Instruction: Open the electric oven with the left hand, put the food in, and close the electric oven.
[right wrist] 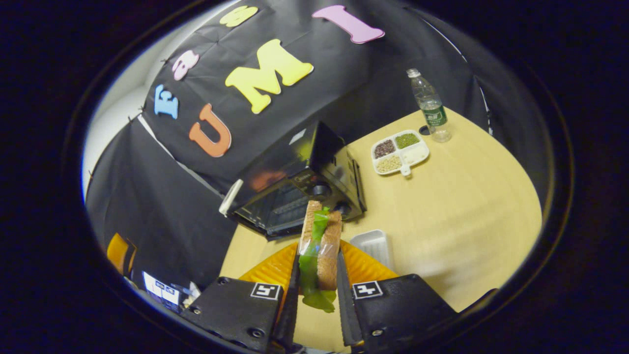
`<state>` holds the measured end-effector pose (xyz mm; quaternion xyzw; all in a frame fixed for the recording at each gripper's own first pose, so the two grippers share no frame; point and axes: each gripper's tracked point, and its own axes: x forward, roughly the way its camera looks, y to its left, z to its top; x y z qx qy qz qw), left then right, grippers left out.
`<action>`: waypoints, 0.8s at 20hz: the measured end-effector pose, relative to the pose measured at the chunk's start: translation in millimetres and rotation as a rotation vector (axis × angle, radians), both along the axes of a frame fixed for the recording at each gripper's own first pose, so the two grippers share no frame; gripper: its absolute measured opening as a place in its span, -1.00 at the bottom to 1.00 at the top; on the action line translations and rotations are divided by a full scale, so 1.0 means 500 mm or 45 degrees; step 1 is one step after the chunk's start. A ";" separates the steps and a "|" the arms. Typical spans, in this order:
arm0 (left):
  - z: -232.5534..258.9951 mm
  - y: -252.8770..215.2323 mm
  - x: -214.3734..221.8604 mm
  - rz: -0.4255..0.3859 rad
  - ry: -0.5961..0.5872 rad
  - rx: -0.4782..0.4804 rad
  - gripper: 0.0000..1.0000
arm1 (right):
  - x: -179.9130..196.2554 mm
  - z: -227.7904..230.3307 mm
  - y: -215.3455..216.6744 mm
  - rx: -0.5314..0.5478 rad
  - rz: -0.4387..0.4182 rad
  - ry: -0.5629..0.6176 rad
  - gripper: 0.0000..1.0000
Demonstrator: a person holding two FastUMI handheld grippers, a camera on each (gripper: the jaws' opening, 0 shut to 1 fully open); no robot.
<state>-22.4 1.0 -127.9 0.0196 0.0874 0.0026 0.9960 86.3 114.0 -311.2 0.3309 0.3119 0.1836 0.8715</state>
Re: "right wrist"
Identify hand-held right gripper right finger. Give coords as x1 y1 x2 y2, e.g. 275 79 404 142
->
336 240 460 352

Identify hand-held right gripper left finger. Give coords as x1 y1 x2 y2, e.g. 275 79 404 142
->
179 241 301 354

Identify lettuce sandwich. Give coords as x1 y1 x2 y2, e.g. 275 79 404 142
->
297 200 343 314

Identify black electric oven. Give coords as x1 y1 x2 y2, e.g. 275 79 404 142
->
229 120 368 241

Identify white blue printed box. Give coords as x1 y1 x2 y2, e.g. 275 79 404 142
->
142 270 202 313

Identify small white tray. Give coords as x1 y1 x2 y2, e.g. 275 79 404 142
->
349 229 394 271

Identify white divided dish of grains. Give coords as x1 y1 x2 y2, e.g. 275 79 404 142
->
371 129 430 177

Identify clear plastic water bottle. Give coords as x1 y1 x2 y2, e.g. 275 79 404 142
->
406 68 452 143

